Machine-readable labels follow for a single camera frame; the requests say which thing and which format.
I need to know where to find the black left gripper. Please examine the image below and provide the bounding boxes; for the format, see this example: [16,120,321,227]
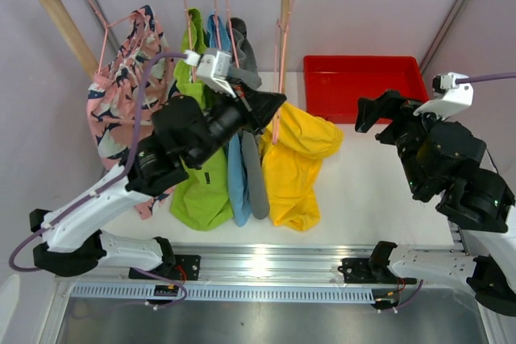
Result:
[187,76,285,168]

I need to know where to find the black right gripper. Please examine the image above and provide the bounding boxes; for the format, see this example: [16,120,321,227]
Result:
[356,89,455,196]

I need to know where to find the yellow shorts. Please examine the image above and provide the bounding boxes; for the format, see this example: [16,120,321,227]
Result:
[259,102,344,232]

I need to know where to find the pink wire hanger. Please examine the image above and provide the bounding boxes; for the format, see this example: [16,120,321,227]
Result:
[272,0,300,146]

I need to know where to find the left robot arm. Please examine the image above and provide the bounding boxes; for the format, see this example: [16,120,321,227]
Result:
[30,85,286,280]

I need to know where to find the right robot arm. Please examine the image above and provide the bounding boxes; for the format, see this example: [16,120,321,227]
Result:
[355,90,515,317]

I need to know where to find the grey shorts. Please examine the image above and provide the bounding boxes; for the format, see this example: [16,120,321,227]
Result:
[231,17,270,220]

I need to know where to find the light blue shorts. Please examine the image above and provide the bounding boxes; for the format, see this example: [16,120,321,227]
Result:
[206,14,252,227]

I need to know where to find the lime green shorts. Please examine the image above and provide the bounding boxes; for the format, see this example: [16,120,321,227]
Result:
[169,7,235,232]

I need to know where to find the pink hanger of grey shorts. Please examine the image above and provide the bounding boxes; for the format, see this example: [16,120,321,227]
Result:
[225,0,240,68]

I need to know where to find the pink hanger of blue shorts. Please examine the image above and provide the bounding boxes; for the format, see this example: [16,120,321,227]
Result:
[211,0,224,51]

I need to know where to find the pink hanger of green shorts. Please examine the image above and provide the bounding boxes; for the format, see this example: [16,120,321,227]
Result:
[183,0,197,82]

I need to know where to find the pink shark print shorts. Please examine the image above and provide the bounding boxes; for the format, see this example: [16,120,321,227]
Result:
[86,5,178,219]

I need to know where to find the red plastic tray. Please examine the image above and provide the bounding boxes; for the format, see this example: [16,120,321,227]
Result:
[303,56,428,124]

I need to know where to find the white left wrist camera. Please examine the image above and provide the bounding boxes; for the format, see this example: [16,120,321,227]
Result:
[184,48,236,98]

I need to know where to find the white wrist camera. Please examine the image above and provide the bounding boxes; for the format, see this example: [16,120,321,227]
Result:
[184,48,236,98]
[413,72,474,121]

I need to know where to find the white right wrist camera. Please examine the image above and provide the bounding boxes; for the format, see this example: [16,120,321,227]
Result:
[413,72,474,121]

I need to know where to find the aluminium mounting rail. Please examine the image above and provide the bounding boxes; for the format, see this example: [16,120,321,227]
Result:
[54,242,485,291]

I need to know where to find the slotted cable duct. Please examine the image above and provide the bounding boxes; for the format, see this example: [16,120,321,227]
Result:
[72,282,375,305]

